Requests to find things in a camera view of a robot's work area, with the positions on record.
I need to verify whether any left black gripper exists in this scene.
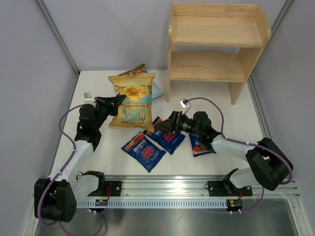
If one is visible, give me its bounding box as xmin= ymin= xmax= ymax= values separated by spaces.
xmin=94 ymin=95 xmax=126 ymax=130

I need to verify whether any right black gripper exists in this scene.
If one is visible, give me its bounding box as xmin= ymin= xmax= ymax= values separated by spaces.
xmin=155 ymin=111 xmax=202 ymax=137

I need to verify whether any large yellow kettle chips bag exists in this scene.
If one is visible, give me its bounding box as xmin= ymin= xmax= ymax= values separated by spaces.
xmin=108 ymin=73 xmax=156 ymax=132

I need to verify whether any light blue cassava chips bag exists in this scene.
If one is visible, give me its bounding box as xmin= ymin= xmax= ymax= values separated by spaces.
xmin=119 ymin=63 xmax=164 ymax=99

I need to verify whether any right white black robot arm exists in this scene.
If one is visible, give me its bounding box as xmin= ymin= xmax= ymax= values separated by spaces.
xmin=155 ymin=111 xmax=293 ymax=196

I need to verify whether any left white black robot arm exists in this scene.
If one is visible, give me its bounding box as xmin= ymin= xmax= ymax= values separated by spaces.
xmin=34 ymin=93 xmax=126 ymax=226

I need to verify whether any blue Burts chips bag middle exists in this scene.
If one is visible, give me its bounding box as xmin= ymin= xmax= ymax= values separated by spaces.
xmin=143 ymin=128 xmax=185 ymax=155

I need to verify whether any blue burts chips bag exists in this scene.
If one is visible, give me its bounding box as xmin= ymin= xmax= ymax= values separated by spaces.
xmin=121 ymin=132 xmax=166 ymax=173
xmin=189 ymin=134 xmax=211 ymax=157
xmin=143 ymin=128 xmax=185 ymax=155

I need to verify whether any blue Burts chips bag right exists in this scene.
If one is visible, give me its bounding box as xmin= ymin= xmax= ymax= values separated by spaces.
xmin=189 ymin=134 xmax=211 ymax=157

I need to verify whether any blue Burts chips bag left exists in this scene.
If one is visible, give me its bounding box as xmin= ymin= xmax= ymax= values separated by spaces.
xmin=121 ymin=132 xmax=166 ymax=173

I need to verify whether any wooden two-tier shelf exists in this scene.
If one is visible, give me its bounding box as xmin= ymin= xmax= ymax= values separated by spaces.
xmin=166 ymin=3 xmax=272 ymax=105

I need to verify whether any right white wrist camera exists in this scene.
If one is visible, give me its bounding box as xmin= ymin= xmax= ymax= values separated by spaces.
xmin=180 ymin=98 xmax=191 ymax=115

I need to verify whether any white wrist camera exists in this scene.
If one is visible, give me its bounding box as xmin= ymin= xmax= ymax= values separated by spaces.
xmin=83 ymin=92 xmax=95 ymax=104
xmin=180 ymin=98 xmax=191 ymax=115

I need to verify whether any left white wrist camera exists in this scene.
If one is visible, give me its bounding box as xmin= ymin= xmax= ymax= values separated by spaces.
xmin=83 ymin=92 xmax=95 ymax=104

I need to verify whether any aluminium mounting rail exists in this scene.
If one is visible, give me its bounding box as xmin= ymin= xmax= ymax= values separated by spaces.
xmin=59 ymin=174 xmax=300 ymax=200

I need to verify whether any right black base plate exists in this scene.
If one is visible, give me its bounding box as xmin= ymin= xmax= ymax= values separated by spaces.
xmin=204 ymin=180 xmax=253 ymax=197

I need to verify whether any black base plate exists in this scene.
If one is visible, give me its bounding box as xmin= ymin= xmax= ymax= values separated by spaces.
xmin=204 ymin=180 xmax=253 ymax=197
xmin=87 ymin=180 xmax=122 ymax=197

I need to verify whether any white slotted cable duct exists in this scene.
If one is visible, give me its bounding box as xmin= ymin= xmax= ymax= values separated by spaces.
xmin=77 ymin=199 xmax=227 ymax=209

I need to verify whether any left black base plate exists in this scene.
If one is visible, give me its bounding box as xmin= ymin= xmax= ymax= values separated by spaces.
xmin=87 ymin=180 xmax=122 ymax=197

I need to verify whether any right aluminium frame post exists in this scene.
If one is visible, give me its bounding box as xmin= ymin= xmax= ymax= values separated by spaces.
xmin=248 ymin=0 xmax=296 ymax=82

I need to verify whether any aluminium frame post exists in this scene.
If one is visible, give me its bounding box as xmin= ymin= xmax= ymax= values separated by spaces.
xmin=35 ymin=0 xmax=80 ymax=78
xmin=248 ymin=0 xmax=296 ymax=82

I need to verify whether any left aluminium frame post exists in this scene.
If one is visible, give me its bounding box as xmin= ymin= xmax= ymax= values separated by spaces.
xmin=35 ymin=0 xmax=80 ymax=78

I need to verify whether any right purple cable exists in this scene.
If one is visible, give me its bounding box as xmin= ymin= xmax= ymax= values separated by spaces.
xmin=187 ymin=97 xmax=295 ymax=214

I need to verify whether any purple cable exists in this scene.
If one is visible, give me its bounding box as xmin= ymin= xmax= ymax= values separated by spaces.
xmin=187 ymin=97 xmax=295 ymax=214
xmin=39 ymin=104 xmax=107 ymax=236

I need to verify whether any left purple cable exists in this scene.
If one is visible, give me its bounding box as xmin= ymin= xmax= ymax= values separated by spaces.
xmin=39 ymin=104 xmax=107 ymax=236

